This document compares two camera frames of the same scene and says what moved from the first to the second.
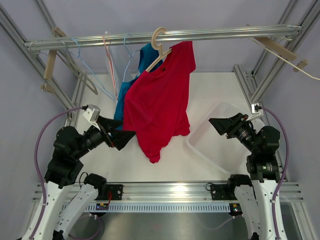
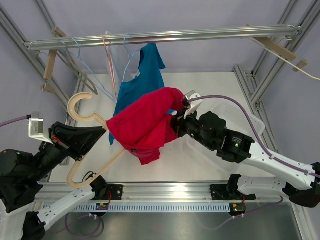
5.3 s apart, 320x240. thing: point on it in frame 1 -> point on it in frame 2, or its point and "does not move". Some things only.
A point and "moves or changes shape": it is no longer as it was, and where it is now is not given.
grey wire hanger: (66, 56) does not move
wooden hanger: (158, 47) -> (94, 116)
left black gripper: (119, 138) -> (83, 141)
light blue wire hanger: (130, 54) does not move
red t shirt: (155, 106) moves or changes shape
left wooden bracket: (47, 86) does not move
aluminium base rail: (168, 197) does not move
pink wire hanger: (112, 68) does not move
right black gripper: (223, 125) -> (178, 122)
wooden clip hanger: (280, 49) does not move
